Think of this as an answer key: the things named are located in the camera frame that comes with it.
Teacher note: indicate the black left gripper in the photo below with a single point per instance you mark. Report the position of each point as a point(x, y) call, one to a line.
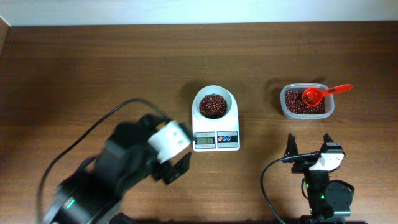
point(168, 169)

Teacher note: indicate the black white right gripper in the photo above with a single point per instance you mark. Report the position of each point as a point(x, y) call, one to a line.
point(304, 166)

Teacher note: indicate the red plastic scoop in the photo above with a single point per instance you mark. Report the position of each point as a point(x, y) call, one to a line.
point(313, 96)

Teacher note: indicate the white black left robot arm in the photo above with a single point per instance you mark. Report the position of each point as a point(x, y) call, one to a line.
point(134, 151)

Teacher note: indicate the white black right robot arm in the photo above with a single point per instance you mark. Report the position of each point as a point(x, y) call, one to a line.
point(329, 200)

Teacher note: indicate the white digital kitchen scale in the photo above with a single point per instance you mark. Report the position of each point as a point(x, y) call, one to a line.
point(221, 134)

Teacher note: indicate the white round bowl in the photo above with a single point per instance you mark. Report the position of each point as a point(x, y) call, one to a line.
point(208, 90)

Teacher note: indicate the clear plastic bean container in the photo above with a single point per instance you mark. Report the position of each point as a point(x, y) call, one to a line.
point(301, 87)

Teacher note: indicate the red adzuki beans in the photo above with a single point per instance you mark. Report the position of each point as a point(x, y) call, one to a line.
point(215, 106)

